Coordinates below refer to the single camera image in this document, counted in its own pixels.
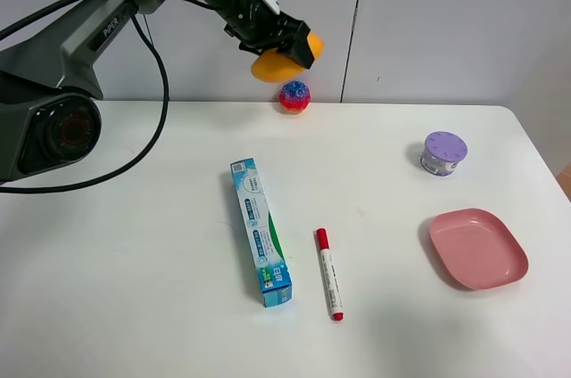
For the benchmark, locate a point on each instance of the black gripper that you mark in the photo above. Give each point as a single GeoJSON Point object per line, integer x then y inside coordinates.
{"type": "Point", "coordinates": [253, 24]}

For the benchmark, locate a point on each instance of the yellow mango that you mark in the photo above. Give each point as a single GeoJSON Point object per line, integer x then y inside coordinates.
{"type": "Point", "coordinates": [275, 67]}

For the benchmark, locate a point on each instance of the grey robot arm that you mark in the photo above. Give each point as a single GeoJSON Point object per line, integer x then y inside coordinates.
{"type": "Point", "coordinates": [49, 117]}

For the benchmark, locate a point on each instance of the red blue spiky ball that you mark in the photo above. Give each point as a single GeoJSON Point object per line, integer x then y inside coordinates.
{"type": "Point", "coordinates": [294, 96]}

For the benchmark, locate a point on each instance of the purple lidded round container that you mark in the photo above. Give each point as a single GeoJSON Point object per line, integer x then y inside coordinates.
{"type": "Point", "coordinates": [443, 151]}

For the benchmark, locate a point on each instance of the blue toothpaste box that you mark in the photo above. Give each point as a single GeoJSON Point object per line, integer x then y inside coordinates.
{"type": "Point", "coordinates": [270, 264]}

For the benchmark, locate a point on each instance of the red whiteboard marker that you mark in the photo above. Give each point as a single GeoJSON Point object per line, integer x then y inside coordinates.
{"type": "Point", "coordinates": [335, 304]}

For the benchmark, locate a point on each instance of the pink square plate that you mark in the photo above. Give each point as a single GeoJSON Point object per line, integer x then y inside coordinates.
{"type": "Point", "coordinates": [477, 250]}

